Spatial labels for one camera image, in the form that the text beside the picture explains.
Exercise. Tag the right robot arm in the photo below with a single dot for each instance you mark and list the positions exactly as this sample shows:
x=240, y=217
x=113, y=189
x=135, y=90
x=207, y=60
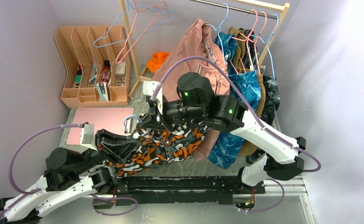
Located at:
x=225, y=113

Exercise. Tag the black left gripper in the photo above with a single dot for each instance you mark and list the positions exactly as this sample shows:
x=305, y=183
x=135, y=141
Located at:
x=117, y=146

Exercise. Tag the brown hanging shorts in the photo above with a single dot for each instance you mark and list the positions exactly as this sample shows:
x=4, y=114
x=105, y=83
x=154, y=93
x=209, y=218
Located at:
x=246, y=55

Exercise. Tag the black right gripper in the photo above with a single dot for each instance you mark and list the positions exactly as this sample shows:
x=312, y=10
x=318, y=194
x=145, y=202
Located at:
x=152, y=121

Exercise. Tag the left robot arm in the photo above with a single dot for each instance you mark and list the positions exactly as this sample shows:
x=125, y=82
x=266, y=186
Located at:
x=69, y=175

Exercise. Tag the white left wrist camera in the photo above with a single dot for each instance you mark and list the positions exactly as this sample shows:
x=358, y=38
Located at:
x=87, y=136

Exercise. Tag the orange camouflage shorts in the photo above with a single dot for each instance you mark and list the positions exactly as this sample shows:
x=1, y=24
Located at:
x=159, y=148

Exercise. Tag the pink mat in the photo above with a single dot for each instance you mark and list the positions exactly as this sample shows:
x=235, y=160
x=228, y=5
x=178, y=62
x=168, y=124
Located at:
x=110, y=119

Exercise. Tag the orange knitted object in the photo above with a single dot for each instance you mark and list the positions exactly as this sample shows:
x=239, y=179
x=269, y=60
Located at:
x=156, y=61

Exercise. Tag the pink hanging shorts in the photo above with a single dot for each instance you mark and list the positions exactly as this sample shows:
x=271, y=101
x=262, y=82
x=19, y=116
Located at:
x=194, y=43

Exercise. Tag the blue leaf print shorts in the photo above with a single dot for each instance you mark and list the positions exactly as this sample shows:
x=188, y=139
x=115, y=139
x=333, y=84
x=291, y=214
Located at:
x=227, y=146

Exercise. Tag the peach desk organizer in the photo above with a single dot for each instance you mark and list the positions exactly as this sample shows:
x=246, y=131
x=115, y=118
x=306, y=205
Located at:
x=98, y=72

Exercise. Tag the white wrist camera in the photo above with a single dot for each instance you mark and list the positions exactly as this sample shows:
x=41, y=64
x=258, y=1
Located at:
x=87, y=136
x=153, y=89

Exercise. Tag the dark leaf print shorts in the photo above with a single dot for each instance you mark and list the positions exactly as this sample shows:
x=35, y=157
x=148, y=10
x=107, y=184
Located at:
x=272, y=102

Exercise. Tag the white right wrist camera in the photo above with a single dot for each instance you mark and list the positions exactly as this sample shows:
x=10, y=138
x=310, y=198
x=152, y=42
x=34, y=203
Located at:
x=153, y=89

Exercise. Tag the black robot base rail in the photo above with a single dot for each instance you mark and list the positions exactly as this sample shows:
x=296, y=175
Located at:
x=180, y=189

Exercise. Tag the wooden clothes rack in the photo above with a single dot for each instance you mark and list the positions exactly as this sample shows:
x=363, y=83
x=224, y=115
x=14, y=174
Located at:
x=207, y=27

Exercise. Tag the light blue wire hanger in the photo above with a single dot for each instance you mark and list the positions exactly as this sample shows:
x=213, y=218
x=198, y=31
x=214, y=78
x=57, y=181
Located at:
x=132, y=128

